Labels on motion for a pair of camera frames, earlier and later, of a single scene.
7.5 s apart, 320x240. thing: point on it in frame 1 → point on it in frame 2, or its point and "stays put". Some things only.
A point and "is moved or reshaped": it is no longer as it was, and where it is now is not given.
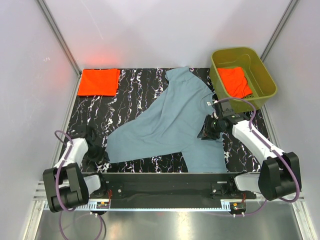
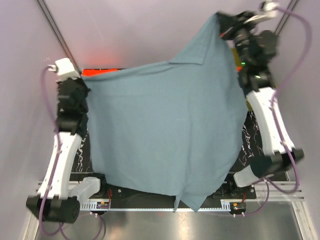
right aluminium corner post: (287, 12) stays put
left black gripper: (102, 154) → (86, 90)
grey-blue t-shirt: (175, 130) is moved or reshaped
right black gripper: (206, 131) → (229, 24)
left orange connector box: (103, 205) stays put
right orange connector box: (238, 206) stays put
